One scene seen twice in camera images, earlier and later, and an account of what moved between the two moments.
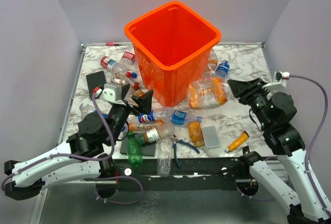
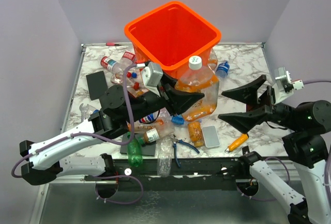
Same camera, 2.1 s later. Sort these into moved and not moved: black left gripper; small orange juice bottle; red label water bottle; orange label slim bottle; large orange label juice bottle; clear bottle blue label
Moved: large orange label juice bottle; black left gripper
Not moved: small orange juice bottle; orange label slim bottle; red label water bottle; clear bottle blue label
